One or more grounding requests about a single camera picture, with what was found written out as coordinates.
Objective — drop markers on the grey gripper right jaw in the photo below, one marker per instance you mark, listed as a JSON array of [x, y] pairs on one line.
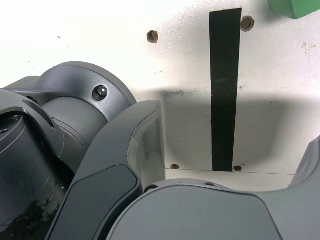
[[200, 215]]

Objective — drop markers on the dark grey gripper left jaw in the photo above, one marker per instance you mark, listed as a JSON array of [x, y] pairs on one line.
[[110, 175]]

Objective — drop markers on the green cube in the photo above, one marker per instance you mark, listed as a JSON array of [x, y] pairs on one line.
[[295, 7]]

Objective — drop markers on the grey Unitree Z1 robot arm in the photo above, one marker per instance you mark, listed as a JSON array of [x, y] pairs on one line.
[[75, 82]]

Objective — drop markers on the black tape strip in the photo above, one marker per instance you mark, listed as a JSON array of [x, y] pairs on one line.
[[223, 87]]

